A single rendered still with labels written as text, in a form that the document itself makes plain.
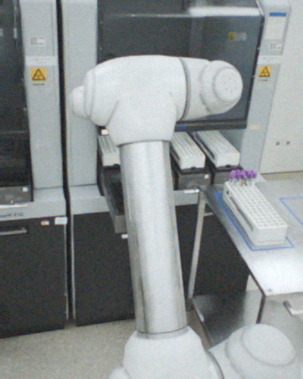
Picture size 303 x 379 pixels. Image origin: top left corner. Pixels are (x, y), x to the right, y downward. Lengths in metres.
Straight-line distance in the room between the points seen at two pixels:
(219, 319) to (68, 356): 0.68
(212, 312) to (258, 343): 1.05
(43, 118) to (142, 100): 0.89
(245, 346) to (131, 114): 0.50
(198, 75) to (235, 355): 0.55
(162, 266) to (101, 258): 1.10
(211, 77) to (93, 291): 1.37
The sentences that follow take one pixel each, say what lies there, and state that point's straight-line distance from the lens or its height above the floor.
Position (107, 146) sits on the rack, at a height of 0.86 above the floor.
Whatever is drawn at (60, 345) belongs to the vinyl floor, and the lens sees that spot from 2.25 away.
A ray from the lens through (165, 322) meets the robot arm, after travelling 0.92.
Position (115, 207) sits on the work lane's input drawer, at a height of 0.81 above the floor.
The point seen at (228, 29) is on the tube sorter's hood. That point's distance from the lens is 1.79.
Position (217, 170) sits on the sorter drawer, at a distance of 1.91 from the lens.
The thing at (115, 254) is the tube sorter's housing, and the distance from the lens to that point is 1.99.
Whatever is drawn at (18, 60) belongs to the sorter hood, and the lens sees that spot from 1.66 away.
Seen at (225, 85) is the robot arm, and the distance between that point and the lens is 0.93.
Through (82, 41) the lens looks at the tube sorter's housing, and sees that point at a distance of 1.67.
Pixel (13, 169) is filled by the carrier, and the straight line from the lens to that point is 1.81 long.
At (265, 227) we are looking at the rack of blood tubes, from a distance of 1.47.
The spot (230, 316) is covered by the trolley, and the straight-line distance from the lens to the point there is 2.02.
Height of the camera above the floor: 1.67
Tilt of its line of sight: 29 degrees down
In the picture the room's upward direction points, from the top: 4 degrees clockwise
